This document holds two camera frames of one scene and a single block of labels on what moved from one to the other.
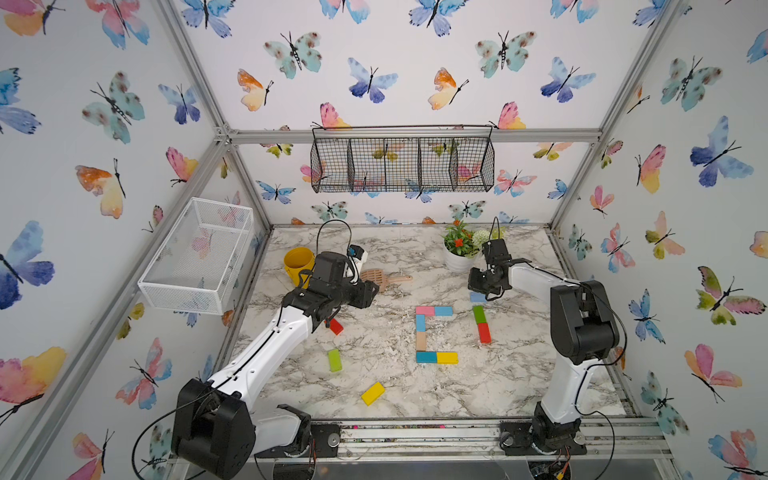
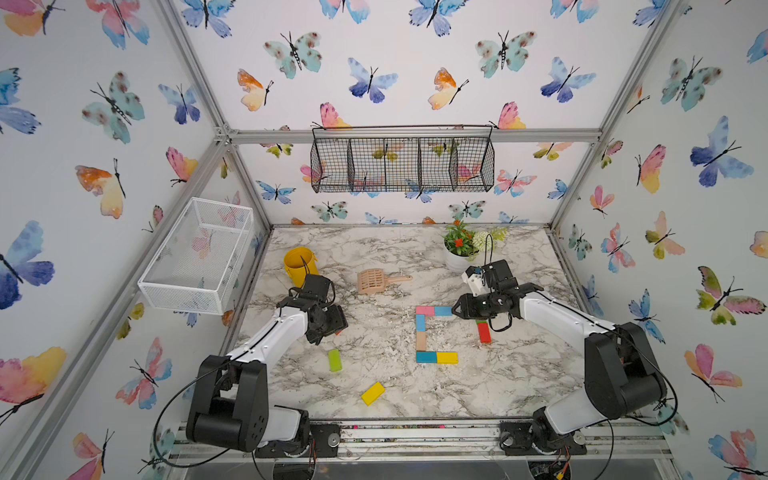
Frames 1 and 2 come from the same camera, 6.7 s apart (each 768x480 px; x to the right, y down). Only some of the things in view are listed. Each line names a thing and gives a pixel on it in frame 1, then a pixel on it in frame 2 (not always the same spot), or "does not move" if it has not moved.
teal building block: (426, 357) does not move
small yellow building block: (447, 358) does not move
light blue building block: (421, 322) does not move
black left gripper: (364, 294) to (338, 321)
